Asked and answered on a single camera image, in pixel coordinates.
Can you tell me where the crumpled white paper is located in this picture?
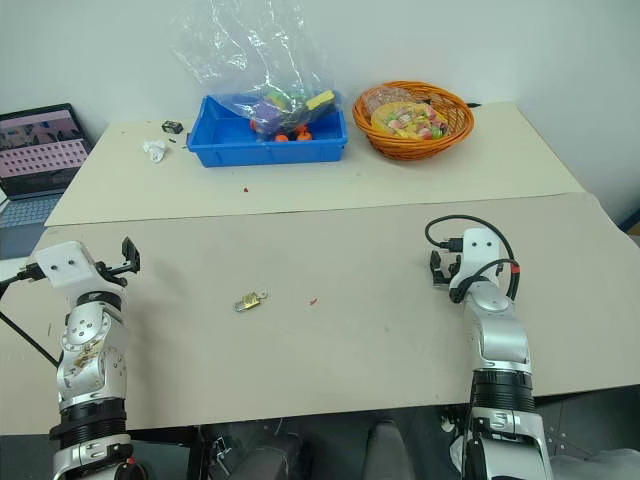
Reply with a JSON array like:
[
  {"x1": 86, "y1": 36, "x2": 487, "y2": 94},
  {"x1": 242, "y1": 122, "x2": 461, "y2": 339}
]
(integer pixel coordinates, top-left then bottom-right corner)
[{"x1": 141, "y1": 139, "x2": 168, "y2": 165}]

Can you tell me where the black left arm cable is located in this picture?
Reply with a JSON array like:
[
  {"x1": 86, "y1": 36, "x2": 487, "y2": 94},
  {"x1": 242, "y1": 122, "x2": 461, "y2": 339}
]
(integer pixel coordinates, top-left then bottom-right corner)
[{"x1": 0, "y1": 263, "x2": 60, "y2": 367}]

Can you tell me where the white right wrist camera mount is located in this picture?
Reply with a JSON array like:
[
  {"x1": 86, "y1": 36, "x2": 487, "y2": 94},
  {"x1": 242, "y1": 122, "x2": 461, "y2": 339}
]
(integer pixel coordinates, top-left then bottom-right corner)
[{"x1": 448, "y1": 227, "x2": 503, "y2": 297}]

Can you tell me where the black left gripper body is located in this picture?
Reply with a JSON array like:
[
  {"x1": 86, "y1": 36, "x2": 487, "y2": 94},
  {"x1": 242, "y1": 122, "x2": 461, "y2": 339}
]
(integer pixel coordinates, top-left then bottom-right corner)
[{"x1": 92, "y1": 259, "x2": 130, "y2": 289}]

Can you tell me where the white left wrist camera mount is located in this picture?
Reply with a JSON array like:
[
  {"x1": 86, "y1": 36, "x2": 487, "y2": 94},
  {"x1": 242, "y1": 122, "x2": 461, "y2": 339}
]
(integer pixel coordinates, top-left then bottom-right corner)
[{"x1": 33, "y1": 241, "x2": 102, "y2": 291}]

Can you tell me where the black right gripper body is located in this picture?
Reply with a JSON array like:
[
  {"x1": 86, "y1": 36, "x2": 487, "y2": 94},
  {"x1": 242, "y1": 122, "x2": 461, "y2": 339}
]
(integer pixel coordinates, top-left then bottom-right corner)
[{"x1": 441, "y1": 252, "x2": 464, "y2": 290}]

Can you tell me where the brown packaged toy food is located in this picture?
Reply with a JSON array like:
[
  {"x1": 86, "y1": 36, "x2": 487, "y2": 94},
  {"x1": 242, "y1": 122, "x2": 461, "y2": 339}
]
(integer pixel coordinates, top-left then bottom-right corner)
[{"x1": 360, "y1": 86, "x2": 427, "y2": 120}]

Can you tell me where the blue plastic bin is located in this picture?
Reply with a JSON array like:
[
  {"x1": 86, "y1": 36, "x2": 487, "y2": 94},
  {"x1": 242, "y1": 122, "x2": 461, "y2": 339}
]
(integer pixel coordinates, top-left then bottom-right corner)
[{"x1": 186, "y1": 93, "x2": 350, "y2": 169}]

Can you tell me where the clear bag of toys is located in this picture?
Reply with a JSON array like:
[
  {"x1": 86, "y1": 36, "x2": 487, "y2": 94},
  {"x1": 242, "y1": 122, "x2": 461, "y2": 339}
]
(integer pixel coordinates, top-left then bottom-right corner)
[{"x1": 168, "y1": 0, "x2": 343, "y2": 145}]

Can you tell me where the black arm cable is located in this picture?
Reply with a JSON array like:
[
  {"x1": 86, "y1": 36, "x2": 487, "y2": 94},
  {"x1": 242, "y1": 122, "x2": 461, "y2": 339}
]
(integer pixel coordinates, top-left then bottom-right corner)
[
  {"x1": 424, "y1": 215, "x2": 522, "y2": 304},
  {"x1": 0, "y1": 263, "x2": 60, "y2": 367}
]

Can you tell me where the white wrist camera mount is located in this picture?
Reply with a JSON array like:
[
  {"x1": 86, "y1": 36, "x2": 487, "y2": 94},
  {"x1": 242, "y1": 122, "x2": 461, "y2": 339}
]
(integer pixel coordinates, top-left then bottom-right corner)
[
  {"x1": 448, "y1": 227, "x2": 503, "y2": 297},
  {"x1": 33, "y1": 241, "x2": 102, "y2": 291}
]

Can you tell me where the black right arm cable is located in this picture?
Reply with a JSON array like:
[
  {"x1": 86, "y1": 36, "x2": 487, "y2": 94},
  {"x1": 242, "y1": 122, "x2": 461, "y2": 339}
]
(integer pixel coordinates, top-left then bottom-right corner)
[{"x1": 424, "y1": 215, "x2": 522, "y2": 304}]

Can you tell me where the orange wicker basket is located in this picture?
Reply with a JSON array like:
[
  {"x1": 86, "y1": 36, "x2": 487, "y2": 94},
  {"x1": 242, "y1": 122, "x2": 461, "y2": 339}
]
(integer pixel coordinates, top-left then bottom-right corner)
[{"x1": 352, "y1": 80, "x2": 476, "y2": 162}]

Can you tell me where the open laptop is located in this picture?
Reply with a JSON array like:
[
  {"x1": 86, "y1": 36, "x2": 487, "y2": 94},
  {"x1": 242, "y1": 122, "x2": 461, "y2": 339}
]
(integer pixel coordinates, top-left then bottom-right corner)
[{"x1": 0, "y1": 102, "x2": 95, "y2": 232}]

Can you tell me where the bag of candies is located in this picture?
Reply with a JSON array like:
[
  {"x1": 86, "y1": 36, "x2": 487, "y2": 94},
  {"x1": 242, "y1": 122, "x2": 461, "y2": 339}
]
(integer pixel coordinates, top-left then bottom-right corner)
[{"x1": 370, "y1": 101, "x2": 450, "y2": 142}]

